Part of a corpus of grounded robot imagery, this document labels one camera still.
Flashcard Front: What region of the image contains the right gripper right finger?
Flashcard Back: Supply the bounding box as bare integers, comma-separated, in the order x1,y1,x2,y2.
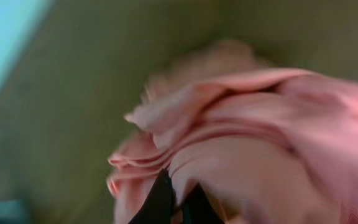
181,184,224,224

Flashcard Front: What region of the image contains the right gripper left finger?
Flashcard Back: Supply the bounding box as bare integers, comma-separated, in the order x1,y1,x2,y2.
129,169,175,224

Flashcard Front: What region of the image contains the pink cloth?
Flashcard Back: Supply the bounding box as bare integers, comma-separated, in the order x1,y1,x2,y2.
108,40,358,223

